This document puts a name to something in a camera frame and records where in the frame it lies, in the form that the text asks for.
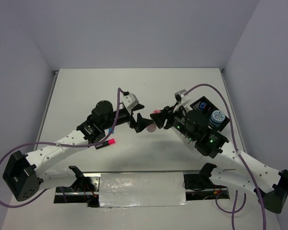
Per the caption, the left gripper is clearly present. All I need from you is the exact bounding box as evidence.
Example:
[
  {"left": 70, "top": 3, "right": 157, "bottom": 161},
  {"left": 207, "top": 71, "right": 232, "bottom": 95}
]
[{"left": 101, "top": 103, "right": 153, "bottom": 133}]

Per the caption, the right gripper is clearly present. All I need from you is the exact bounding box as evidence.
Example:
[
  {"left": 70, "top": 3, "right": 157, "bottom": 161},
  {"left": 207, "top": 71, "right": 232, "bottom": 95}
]
[{"left": 150, "top": 102, "right": 196, "bottom": 141}]

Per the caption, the pink-capped pen tube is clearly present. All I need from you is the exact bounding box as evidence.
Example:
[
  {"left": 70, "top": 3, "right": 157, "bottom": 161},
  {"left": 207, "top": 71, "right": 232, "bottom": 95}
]
[{"left": 146, "top": 110, "right": 161, "bottom": 133}]

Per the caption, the pink highlighter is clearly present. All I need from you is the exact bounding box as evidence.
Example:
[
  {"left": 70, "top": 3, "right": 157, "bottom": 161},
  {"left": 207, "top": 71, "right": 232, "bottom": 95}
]
[{"left": 95, "top": 138, "right": 116, "bottom": 150}]

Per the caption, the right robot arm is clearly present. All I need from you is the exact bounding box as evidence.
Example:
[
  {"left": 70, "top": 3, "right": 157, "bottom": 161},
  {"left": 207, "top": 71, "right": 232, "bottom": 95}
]
[{"left": 150, "top": 103, "right": 288, "bottom": 214}]

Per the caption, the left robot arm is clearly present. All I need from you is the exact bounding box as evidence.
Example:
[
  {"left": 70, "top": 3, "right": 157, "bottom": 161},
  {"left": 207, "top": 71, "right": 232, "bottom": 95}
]
[{"left": 2, "top": 99, "right": 153, "bottom": 202}]

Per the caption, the white compartment organizer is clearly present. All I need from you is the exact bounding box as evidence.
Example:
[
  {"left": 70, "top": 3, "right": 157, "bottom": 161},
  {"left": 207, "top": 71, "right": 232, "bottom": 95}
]
[{"left": 173, "top": 128, "right": 198, "bottom": 152}]

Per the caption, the black tray container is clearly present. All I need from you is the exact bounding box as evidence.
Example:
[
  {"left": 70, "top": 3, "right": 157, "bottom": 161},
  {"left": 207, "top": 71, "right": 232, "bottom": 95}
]
[{"left": 189, "top": 96, "right": 230, "bottom": 132}]

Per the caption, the silver taped panel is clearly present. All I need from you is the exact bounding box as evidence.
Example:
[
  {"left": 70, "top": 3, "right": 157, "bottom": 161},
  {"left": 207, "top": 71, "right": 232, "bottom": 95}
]
[{"left": 99, "top": 172, "right": 187, "bottom": 207}]

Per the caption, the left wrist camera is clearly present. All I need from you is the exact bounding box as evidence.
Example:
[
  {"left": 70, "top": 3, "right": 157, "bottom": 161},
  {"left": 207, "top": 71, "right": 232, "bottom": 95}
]
[{"left": 121, "top": 92, "right": 139, "bottom": 113}]

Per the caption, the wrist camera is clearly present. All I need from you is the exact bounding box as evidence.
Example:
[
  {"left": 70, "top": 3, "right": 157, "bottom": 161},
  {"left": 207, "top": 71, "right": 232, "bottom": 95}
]
[
  {"left": 173, "top": 89, "right": 190, "bottom": 112},
  {"left": 121, "top": 92, "right": 139, "bottom": 113}
]

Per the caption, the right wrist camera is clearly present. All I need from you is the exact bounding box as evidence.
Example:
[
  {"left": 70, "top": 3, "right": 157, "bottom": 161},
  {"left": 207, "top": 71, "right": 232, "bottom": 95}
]
[{"left": 173, "top": 89, "right": 190, "bottom": 112}]

